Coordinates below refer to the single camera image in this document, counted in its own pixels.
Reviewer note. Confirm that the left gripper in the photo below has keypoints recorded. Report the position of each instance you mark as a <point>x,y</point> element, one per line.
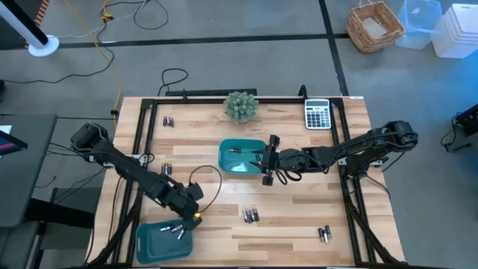
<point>183,201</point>

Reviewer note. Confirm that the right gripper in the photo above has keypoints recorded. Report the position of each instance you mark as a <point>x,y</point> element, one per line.
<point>272,160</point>

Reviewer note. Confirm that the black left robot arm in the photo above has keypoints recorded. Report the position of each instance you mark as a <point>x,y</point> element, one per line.
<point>130,170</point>

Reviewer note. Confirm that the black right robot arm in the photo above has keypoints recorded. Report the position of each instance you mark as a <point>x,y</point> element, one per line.
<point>358,145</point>

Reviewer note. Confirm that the teal plastic bin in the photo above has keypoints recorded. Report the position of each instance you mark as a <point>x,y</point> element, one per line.
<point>239,164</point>
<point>160,248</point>

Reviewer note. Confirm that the green plant in white pot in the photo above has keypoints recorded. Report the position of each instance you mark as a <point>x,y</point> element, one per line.
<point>241,106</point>

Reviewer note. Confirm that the grey desk calculator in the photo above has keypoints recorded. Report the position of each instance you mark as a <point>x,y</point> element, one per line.
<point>317,116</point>

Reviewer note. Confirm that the black curved clamp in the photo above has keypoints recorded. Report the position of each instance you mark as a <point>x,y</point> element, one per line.
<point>301,91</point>

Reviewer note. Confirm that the black power strip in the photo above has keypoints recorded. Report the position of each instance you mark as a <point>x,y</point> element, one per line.
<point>209,92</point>

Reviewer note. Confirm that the wicker basket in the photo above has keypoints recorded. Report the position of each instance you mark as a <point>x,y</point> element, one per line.
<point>353,28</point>

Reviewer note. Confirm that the dark grey desk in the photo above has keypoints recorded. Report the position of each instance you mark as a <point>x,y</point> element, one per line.
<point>26,187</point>

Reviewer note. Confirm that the grey cardboard sheet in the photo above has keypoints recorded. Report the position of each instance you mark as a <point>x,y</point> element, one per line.
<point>374,28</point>

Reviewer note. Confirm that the computer monitor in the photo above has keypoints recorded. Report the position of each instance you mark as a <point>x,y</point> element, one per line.
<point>9,143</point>

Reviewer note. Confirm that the clear plastic bin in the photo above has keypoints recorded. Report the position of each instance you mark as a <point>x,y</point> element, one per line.
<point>418,22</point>

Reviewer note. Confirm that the black box device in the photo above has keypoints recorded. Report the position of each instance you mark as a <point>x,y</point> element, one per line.
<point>468,119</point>

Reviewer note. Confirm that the white pole on round base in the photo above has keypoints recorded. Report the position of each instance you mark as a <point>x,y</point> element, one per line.
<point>43,46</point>

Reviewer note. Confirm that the stack of white bins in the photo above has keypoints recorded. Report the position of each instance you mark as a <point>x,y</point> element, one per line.
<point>459,33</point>

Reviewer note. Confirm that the black aluminium table frame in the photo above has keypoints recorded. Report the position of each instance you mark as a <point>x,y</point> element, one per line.
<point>194,101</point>

